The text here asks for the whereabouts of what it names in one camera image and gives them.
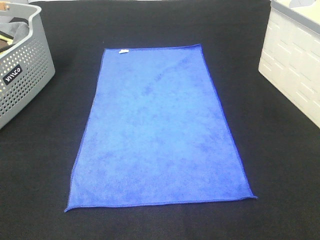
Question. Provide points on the blue microfiber towel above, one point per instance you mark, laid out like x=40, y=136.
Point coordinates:
x=156, y=135

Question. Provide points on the yellow and brown folded cloths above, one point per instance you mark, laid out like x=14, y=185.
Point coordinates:
x=6, y=41

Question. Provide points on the grey cloth in basket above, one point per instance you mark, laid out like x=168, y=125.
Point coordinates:
x=14, y=30

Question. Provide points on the grey perforated plastic basket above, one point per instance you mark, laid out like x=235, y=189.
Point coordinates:
x=26, y=67

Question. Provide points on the white towel label tag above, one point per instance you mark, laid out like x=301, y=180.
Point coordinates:
x=123, y=51

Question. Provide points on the white plastic storage crate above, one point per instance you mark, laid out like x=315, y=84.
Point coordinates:
x=290, y=56

